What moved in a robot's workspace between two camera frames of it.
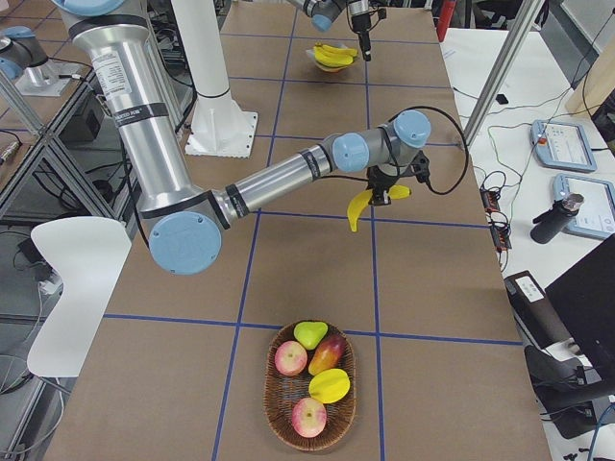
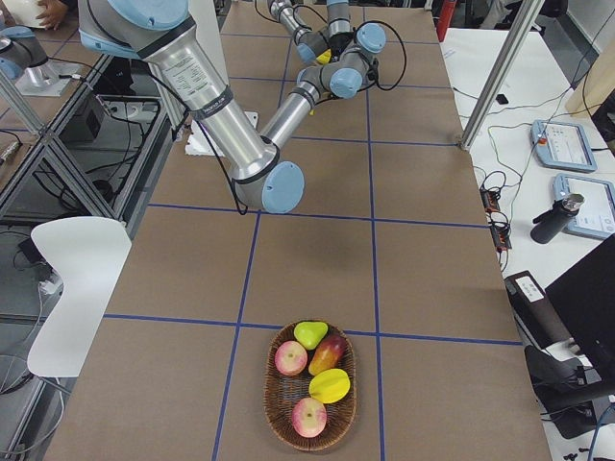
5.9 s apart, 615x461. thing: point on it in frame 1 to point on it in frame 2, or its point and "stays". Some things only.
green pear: [310, 333] stays
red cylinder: [445, 15] stays
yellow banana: [361, 202] to [325, 58]
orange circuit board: [490, 200] stays
